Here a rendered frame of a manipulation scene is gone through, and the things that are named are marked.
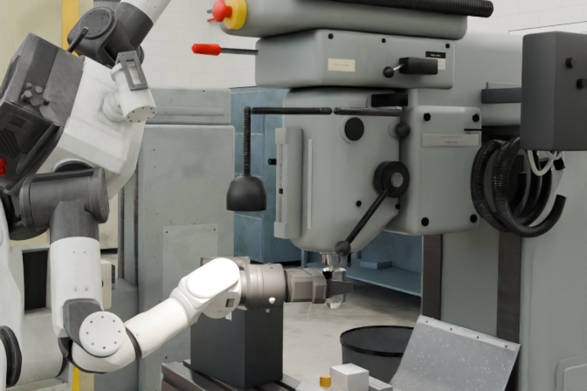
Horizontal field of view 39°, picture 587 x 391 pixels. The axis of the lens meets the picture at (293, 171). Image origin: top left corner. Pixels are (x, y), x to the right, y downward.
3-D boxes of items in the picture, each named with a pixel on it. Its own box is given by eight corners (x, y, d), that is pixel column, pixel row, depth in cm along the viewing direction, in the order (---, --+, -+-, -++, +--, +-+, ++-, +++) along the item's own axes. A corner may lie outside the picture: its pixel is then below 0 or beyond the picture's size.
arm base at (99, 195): (29, 250, 155) (16, 202, 149) (34, 209, 166) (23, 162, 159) (109, 240, 157) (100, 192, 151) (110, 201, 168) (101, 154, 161)
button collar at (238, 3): (237, 26, 147) (237, -8, 147) (221, 30, 152) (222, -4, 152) (246, 27, 148) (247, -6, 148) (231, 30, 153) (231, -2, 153)
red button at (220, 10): (219, 20, 146) (219, -3, 146) (210, 23, 149) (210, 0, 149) (236, 22, 148) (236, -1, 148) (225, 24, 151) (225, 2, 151)
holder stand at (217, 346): (244, 390, 190) (245, 304, 189) (189, 368, 206) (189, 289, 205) (283, 380, 198) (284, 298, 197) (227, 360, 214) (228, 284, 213)
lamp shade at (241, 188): (218, 209, 145) (219, 174, 145) (238, 206, 152) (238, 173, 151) (255, 212, 142) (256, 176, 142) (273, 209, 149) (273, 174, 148)
